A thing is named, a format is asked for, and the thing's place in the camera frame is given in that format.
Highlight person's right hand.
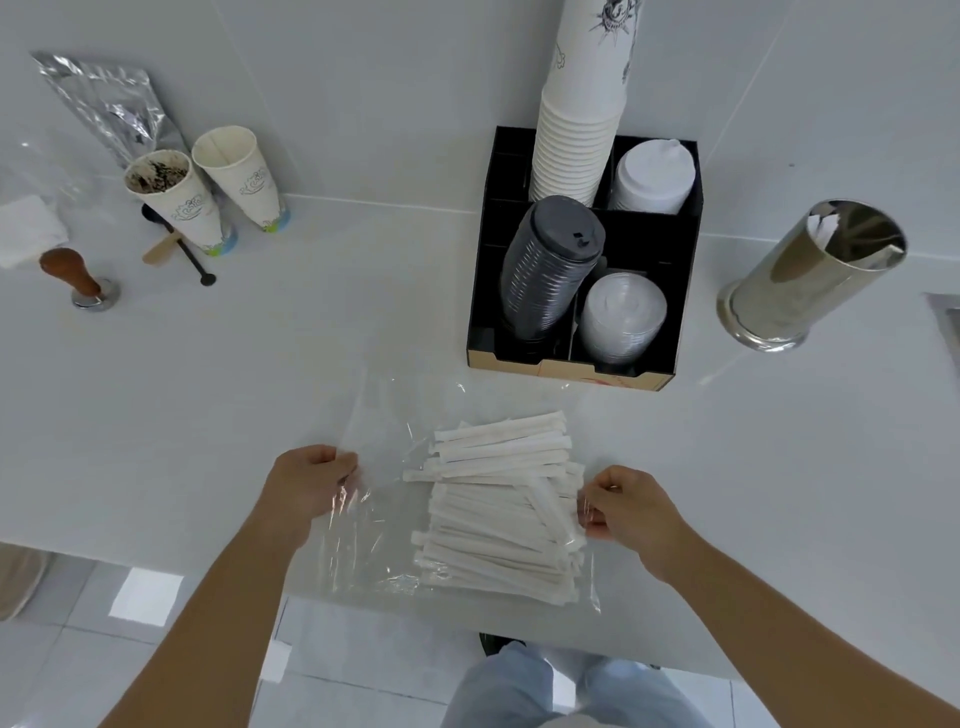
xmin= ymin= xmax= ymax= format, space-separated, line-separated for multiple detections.
xmin=576 ymin=465 xmax=703 ymax=587

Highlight person's left hand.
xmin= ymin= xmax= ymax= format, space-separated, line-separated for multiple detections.
xmin=251 ymin=444 xmax=361 ymax=553

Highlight clear plastic bag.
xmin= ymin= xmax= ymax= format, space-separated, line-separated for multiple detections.
xmin=311 ymin=373 xmax=606 ymax=616

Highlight person's left forearm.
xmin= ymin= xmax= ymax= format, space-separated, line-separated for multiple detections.
xmin=99 ymin=517 xmax=313 ymax=728

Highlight person's right forearm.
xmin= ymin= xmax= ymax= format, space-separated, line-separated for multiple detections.
xmin=660 ymin=537 xmax=960 ymax=728

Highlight pile of paper-wrapped straws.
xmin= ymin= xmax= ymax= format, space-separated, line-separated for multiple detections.
xmin=402 ymin=410 xmax=588 ymax=606

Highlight stack of clear lids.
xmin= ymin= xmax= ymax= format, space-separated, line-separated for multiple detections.
xmin=577 ymin=271 xmax=669 ymax=369

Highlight person's blue jeans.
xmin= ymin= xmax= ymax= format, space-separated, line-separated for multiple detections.
xmin=442 ymin=642 xmax=714 ymax=728

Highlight stack of black lids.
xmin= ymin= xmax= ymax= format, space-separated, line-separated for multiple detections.
xmin=498 ymin=195 xmax=607 ymax=348

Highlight black cardboard organizer box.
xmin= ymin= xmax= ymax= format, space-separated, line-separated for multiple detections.
xmin=466 ymin=125 xmax=705 ymax=393

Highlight wooden stirrer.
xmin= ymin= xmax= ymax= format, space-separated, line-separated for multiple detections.
xmin=142 ymin=231 xmax=189 ymax=267

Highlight printed paper cup with scraps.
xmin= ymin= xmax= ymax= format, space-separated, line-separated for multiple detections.
xmin=123 ymin=148 xmax=240 ymax=258

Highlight stainless steel canister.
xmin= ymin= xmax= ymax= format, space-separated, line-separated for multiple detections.
xmin=716 ymin=198 xmax=909 ymax=354

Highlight empty printed paper cup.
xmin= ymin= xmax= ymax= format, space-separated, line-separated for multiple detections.
xmin=191 ymin=125 xmax=291 ymax=234

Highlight stack of white lids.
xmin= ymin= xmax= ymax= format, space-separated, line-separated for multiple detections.
xmin=609 ymin=138 xmax=699 ymax=216

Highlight wrapped straws in canister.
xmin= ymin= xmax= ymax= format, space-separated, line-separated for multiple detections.
xmin=808 ymin=212 xmax=846 ymax=249

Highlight white folded napkin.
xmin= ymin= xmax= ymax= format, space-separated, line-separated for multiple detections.
xmin=0 ymin=195 xmax=70 ymax=271

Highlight stack of white paper cups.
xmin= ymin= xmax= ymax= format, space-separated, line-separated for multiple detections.
xmin=528 ymin=0 xmax=646 ymax=208

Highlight silver foil bag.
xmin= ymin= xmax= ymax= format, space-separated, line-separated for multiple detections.
xmin=30 ymin=50 xmax=189 ymax=172

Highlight black long-handled spoon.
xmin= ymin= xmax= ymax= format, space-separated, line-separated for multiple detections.
xmin=141 ymin=204 xmax=217 ymax=288

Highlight wooden-handled coffee tamper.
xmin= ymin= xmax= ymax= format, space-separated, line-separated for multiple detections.
xmin=39 ymin=247 xmax=121 ymax=312

